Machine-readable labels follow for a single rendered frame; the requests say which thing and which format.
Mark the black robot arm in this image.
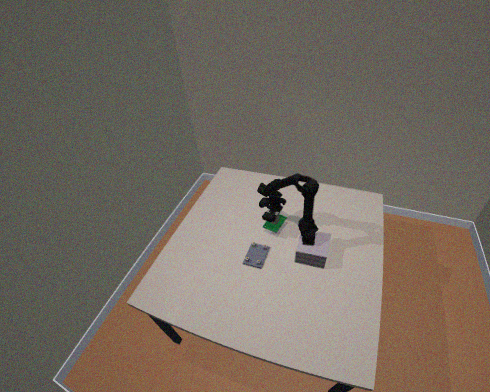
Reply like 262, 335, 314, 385
257, 173, 319, 246

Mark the green circuit board with grey square handle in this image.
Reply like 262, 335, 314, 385
263, 212, 287, 233

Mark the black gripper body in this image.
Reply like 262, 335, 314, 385
262, 197, 287, 223

